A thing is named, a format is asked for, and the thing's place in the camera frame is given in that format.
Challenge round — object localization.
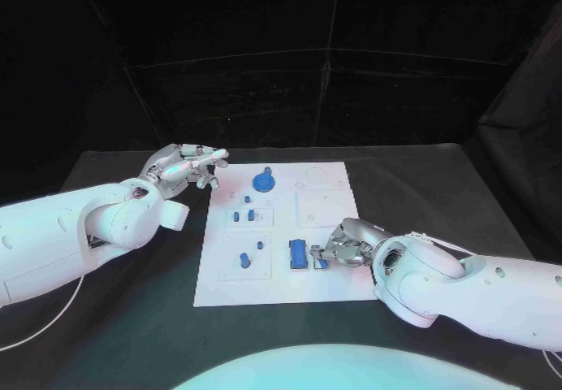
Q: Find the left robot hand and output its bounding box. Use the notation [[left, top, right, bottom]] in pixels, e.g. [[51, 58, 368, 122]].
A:
[[138, 143, 231, 202]]

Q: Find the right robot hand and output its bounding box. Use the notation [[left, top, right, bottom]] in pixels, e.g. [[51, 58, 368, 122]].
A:
[[309, 217, 397, 269]]

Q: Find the white task board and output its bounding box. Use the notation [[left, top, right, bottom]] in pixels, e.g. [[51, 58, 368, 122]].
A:
[[194, 161, 380, 308]]

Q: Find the large blue block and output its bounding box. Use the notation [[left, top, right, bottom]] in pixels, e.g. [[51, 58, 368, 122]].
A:
[[289, 239, 309, 270]]

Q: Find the blue gear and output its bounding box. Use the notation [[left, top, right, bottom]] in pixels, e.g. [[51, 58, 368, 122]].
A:
[[251, 166, 279, 193]]

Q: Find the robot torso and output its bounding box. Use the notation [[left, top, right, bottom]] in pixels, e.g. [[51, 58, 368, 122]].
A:
[[172, 343, 524, 390]]

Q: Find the white cable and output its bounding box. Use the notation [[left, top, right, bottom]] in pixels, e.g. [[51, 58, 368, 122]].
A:
[[406, 231, 479, 256], [0, 274, 86, 353]]

